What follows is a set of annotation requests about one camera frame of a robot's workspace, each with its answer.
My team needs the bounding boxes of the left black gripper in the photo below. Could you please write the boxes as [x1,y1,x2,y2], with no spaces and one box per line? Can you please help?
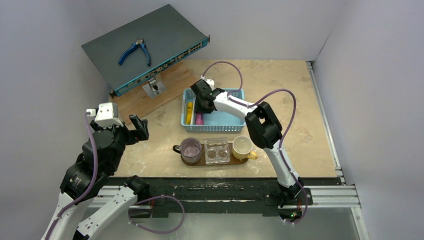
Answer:
[92,113,149,172]

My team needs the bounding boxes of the light blue plastic basket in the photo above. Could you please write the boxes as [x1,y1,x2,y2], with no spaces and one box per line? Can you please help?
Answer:
[180,88,246,133]

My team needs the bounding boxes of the purple translucent cup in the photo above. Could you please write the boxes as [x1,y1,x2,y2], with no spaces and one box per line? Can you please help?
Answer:
[172,137,202,164]

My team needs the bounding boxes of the clear glass toothbrush holder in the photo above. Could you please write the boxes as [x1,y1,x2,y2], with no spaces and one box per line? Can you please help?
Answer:
[203,137,230,166]

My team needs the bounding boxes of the yellow mug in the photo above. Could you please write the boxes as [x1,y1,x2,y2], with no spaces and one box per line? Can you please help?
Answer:
[232,135,258,160]

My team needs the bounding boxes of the dark wooden oval tray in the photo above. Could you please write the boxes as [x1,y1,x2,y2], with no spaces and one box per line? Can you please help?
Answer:
[180,142,249,167]

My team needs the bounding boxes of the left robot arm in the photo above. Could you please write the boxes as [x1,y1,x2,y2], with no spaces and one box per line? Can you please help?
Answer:
[42,112,150,240]

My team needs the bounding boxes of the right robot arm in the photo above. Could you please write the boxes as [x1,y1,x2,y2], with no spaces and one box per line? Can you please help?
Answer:
[190,79,309,206]

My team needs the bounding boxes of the yellow toothpaste tube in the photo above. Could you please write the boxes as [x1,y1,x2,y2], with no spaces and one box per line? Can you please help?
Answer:
[185,101,194,125]

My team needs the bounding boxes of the wooden base board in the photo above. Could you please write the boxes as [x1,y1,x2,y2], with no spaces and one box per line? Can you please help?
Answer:
[109,60,199,125]

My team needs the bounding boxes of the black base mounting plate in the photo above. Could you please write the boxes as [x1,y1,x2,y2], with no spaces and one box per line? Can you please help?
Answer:
[99,177,344,220]

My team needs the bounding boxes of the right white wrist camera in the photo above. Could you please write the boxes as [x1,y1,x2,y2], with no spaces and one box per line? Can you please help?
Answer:
[200,75,215,90]

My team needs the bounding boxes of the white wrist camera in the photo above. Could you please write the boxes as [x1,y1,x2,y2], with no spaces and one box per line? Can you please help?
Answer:
[200,75,215,90]
[94,102,124,128]

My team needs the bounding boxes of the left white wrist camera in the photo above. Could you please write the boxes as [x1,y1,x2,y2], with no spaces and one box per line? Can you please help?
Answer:
[94,102,124,128]

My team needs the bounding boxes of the metal stand bracket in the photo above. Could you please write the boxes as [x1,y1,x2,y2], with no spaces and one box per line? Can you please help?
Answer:
[142,74,167,99]

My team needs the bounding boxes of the lower purple base cable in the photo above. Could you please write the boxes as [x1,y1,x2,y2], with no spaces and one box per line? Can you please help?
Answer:
[127,194,185,235]

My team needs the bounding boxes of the grey network switch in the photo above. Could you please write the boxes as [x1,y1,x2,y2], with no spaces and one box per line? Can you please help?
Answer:
[81,4,211,99]

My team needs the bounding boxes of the blue handled pliers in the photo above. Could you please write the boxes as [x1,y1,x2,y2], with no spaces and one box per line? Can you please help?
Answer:
[118,38,152,67]

